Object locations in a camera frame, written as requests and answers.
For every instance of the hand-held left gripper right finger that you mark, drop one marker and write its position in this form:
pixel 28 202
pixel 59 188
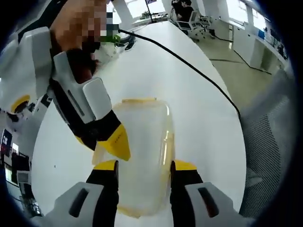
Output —
pixel 206 205

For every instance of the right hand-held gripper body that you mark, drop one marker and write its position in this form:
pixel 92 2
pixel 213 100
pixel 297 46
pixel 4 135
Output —
pixel 26 71

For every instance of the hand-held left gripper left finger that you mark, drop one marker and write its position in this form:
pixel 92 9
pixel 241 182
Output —
pixel 78 205

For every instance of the clear plastic box yellow buckles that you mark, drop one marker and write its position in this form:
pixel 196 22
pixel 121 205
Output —
pixel 142 146

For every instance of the person's right hand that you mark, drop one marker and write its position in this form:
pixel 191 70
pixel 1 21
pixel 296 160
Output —
pixel 82 68

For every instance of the potted green plant white pot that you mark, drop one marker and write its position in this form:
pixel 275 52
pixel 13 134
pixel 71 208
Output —
pixel 116 39

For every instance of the grey mesh office chair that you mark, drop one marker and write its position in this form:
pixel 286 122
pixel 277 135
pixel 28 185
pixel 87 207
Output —
pixel 267 146

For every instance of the black monitor stand pole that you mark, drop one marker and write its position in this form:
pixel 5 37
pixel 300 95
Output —
pixel 149 10

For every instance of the white office chair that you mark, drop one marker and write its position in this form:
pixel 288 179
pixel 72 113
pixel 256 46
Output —
pixel 206 24
pixel 188 22

